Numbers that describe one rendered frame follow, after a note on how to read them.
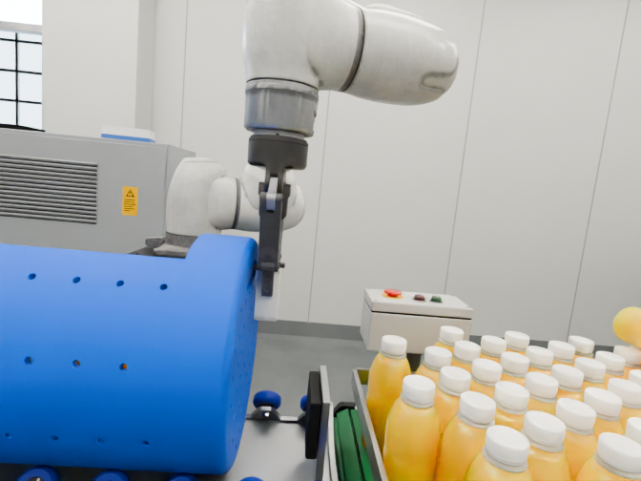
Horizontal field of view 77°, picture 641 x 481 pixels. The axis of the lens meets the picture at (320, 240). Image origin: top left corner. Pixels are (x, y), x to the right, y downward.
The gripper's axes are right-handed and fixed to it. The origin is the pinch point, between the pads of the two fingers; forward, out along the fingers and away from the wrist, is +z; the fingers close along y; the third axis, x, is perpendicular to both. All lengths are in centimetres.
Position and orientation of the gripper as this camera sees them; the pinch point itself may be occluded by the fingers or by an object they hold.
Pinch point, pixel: (267, 293)
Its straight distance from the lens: 53.8
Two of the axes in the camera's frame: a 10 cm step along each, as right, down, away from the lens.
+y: -0.4, -1.4, 9.9
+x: -10.0, -0.8, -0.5
